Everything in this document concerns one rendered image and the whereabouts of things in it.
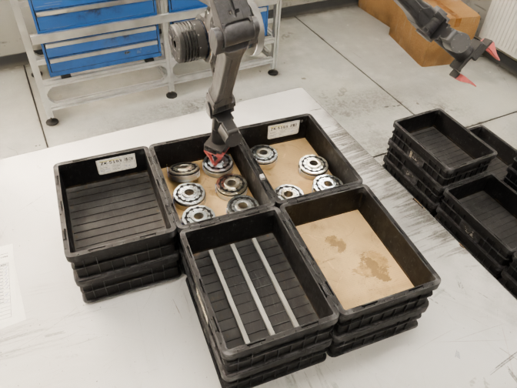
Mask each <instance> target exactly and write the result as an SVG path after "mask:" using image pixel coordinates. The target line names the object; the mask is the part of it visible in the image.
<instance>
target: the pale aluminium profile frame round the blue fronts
mask: <svg viewBox="0 0 517 388"><path fill-rule="evenodd" d="M9 1H10V3H11V6H12V10H13V12H14V15H15V20H16V22H17V25H18V29H19V31H20V34H21V37H22V41H23V44H24V46H25V50H26V53H27V56H28V60H29V62H30V65H31V67H32V74H31V75H32V77H34V78H35V81H36V84H37V86H38V90H39V94H40V96H41V99H42V103H43V106H44V108H45V112H46V115H47V117H48V120H47V121H46V122H45V123H46V125H49V126H54V125H57V124H58V119H56V118H54V116H53V112H52V111H53V110H57V109H63V108H67V107H71V106H75V105H81V104H85V103H89V102H95V101H99V100H103V99H110V98H114V97H117V96H121V95H127V94H132V93H135V92H142V91H145V90H149V89H156V88H160V87H163V86H168V91H169V92H168V93H167V94H166V97H167V98H169V99H174V98H176V97H177V93H176V92H174V91H175V87H174V84H178V83H181V82H188V81H191V80H196V79H202V78H206V77H209V76H212V70H211V69H206V70H202V71H198V72H191V73H188V74H184V75H175V74H174V73H173V70H172V68H173V67H174V66H175V64H176V63H177V62H176V60H175V59H174V57H173V55H172V54H171V48H170V44H169V40H168V23H169V22H174V21H179V20H184V19H188V18H195V17H196V15H197V14H201V13H202V12H203V11H205V10H206V9H207V7H203V8H194V9H189V10H184V11H179V12H170V13H169V12H167V5H166V0H158V6H159V14H157V15H151V16H146V17H141V18H132V19H127V20H121V21H117V22H107V23H102V24H97V25H89V26H84V27H79V28H70V29H66V30H61V31H55V32H46V33H42V34H38V33H36V34H31V35H29V34H28V31H27V28H26V26H25V22H24V19H23V16H22V12H21V9H20V8H23V7H29V4H28V1H22V2H18V0H9ZM252 1H253V2H254V3H255V4H256V5H257V6H258V7H261V6H266V5H274V12H273V18H269V19H268V23H273V24H272V30H271V29H270V28H269V27H268V29H267V37H265V42H264V46H263V50H262V53H263V54H264V55H265V56H266V57H264V58H260V59H253V60H249V61H246V62H241V64H240V66H239V70H242V69H248V68H252V67H256V66H260V65H266V64H270V68H272V69H271V70H269V71H268V74H270V75H277V74H278V73H279V72H278V71H277V70H275V69H276V68H277V60H278V50H279V29H280V18H281V7H282V0H252ZM156 24H161V29H162V33H161V34H159V36H160V43H163V45H162V44H161V51H162V57H160V58H159V57H154V58H150V59H144V61H140V62H133V63H128V64H124V65H117V66H112V67H108V68H103V69H96V70H92V71H88V72H81V73H76V74H72V75H71V74H66V75H61V77H57V78H52V79H45V80H42V75H43V74H42V72H40V71H39V68H38V66H39V65H46V61H45V57H44V55H38V54H37V53H35V52H34V51H33V48H32V46H33V45H37V44H42V43H47V42H56V41H61V40H65V39H70V38H78V37H83V36H87V35H96V34H101V33H106V32H114V31H119V30H124V29H129V28H138V27H142V26H147V25H156ZM270 43H271V45H272V48H271V50H270V49H268V48H267V47H266V46H265V45H266V44H270ZM151 67H157V68H158V70H159V71H160V72H161V74H162V76H163V77H162V79H159V80H155V81H150V82H143V83H140V84H136V85H129V86H126V87H121V88H117V89H111V90H107V91H103V92H96V93H92V94H88V95H82V96H78V97H74V98H70V99H63V100H59V101H54V100H52V99H50V98H49V97H48V96H47V94H48V91H49V90H50V89H51V88H52V87H56V86H60V85H67V84H71V83H75V82H82V81H86V80H90V79H97V78H101V77H106V76H110V75H117V74H121V73H125V72H132V71H136V70H140V69H147V68H151Z"/></svg>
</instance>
